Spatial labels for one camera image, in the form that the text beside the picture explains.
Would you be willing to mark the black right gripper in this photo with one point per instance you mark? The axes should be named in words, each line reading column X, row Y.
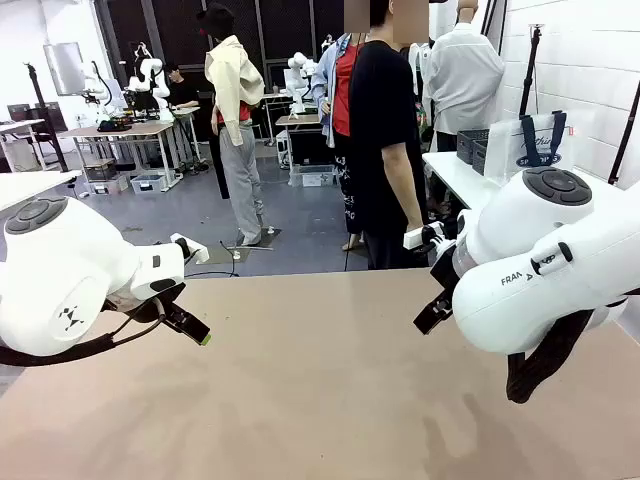
column 444, row 270

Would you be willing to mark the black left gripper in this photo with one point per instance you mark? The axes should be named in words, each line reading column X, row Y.
column 150, row 309

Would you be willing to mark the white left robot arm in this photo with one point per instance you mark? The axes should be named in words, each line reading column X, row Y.
column 60, row 260

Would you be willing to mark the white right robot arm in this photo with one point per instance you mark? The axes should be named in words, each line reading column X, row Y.
column 525, row 300

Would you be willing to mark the person's right forearm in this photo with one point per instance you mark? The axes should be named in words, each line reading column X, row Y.
column 400, row 185

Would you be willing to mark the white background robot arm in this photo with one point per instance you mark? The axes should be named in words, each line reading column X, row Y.
column 150, row 70

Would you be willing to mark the metal floor plate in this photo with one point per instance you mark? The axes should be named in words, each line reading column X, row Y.
column 220, row 255

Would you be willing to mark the clear plastic storage bin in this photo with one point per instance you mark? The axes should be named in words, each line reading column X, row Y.
column 312, row 176
column 150, row 184

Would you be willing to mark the large white side table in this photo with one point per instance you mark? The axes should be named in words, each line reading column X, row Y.
column 450, row 172

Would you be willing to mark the dark storage crate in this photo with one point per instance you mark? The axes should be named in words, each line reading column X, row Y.
column 100, row 170

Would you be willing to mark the wooden background work table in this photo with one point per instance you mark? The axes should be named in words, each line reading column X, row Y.
column 135, row 129

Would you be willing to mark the person in black t-shirt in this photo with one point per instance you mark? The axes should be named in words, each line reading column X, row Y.
column 375, row 125

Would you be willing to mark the small white side table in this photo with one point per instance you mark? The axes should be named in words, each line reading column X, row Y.
column 25, row 187

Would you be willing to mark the seated person in black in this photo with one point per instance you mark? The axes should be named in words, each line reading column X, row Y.
column 182, row 95

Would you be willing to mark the small wooden background table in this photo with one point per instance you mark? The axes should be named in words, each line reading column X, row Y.
column 300, row 120

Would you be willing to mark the mannequin with cream jacket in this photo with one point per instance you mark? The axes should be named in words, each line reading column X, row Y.
column 235, row 85

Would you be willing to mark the mannequin blue shirt red top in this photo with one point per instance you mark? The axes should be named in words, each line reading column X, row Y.
column 342, row 90

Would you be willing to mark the mannequin with white shirt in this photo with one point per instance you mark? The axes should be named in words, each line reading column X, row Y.
column 465, row 75

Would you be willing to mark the slanted black pole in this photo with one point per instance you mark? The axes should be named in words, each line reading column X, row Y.
column 620, row 150

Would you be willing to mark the small white background robot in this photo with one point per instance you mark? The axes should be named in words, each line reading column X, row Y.
column 300, row 62

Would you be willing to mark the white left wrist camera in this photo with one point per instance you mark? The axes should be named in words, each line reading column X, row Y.
column 197, row 252

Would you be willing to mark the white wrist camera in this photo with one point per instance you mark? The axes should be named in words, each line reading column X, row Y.
column 415, row 239
column 197, row 252

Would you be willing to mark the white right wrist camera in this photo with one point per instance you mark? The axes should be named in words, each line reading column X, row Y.
column 415, row 239

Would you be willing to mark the black camera tripod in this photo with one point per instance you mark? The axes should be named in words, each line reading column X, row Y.
column 530, row 75

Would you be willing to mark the grey wall panel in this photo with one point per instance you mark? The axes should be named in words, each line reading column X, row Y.
column 64, row 67

